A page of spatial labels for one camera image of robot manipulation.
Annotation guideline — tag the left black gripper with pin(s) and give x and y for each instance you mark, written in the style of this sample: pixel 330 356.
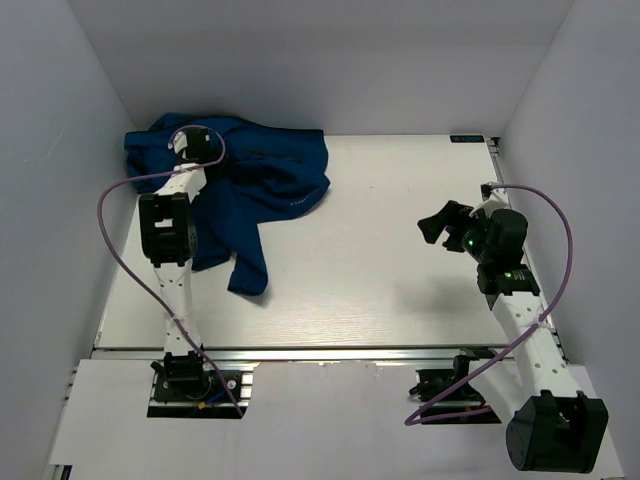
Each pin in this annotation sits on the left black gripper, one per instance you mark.
pixel 219 169

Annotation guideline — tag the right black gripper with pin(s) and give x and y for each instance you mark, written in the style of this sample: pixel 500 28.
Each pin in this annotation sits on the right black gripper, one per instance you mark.
pixel 456 217

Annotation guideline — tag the blue zip jacket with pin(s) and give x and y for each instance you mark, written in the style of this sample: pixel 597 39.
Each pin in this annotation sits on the blue zip jacket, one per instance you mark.
pixel 269 174

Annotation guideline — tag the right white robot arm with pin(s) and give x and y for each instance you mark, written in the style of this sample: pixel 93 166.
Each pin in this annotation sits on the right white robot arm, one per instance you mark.
pixel 551 424

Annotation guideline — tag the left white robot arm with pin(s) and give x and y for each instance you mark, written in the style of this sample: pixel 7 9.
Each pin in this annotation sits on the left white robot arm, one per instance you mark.
pixel 169 241

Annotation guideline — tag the right blue table label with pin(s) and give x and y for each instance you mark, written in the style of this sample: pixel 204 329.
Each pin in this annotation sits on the right blue table label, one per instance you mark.
pixel 463 138

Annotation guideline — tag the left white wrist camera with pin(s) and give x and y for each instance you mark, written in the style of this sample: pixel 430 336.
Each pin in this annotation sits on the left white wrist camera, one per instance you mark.
pixel 178 142

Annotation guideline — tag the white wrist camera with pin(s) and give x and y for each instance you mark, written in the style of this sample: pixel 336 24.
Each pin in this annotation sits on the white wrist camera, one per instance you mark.
pixel 494 198
pixel 178 142

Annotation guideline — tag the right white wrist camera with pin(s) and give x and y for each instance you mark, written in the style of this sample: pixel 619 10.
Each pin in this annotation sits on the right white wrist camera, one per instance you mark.
pixel 494 198

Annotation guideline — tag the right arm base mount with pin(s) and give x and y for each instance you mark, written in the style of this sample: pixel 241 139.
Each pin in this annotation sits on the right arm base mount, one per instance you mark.
pixel 470 392

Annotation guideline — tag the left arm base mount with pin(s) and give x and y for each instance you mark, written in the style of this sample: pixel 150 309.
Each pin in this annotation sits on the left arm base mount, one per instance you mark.
pixel 207 398

